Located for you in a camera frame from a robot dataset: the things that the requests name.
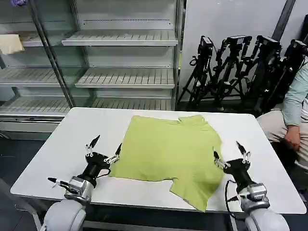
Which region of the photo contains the person's hand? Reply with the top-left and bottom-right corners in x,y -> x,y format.
283,124 -> 302,153

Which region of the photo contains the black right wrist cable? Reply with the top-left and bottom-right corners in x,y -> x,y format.
224,179 -> 242,231

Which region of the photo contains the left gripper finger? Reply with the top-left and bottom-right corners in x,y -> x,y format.
85,134 -> 101,157
103,143 -> 123,165

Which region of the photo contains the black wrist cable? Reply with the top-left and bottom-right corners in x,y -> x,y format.
224,179 -> 242,231
95,168 -> 112,180

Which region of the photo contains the person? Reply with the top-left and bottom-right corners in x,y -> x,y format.
256,58 -> 308,173

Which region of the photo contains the black camera tripod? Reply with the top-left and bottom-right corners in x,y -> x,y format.
211,35 -> 253,112
243,35 -> 282,114
180,35 -> 217,108
264,38 -> 308,114

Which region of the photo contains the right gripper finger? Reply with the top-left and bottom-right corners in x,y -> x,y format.
213,151 -> 231,169
235,141 -> 251,164

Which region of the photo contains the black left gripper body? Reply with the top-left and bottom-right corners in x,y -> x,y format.
82,152 -> 111,180

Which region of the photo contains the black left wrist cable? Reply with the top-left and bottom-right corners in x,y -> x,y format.
95,168 -> 112,180

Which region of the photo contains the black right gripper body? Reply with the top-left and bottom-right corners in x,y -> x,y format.
223,157 -> 253,193

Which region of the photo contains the lime green shirt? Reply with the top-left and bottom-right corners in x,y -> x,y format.
108,114 -> 226,213

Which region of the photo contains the empty metal display shelf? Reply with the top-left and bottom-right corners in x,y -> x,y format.
0,0 -> 186,132

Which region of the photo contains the beige cardboard sheet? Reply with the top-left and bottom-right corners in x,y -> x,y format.
0,33 -> 26,55

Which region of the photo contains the white table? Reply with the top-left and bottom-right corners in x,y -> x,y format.
10,106 -> 307,215

